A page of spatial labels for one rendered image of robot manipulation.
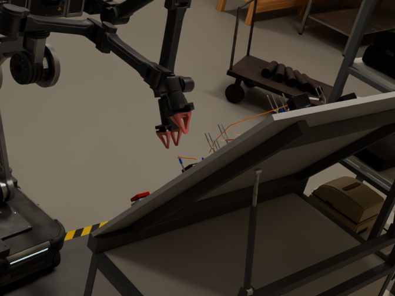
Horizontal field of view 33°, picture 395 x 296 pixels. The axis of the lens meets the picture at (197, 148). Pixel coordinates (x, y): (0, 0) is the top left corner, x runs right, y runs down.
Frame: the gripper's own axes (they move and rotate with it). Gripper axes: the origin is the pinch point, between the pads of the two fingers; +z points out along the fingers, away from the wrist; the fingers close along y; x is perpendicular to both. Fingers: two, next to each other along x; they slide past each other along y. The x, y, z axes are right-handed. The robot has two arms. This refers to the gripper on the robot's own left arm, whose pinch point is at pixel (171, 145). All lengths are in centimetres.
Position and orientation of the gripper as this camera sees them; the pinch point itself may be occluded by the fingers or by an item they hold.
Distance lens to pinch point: 279.3
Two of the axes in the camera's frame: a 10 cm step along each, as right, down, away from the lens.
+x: -7.4, 0.0, 6.7
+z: 1.5, 9.8, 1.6
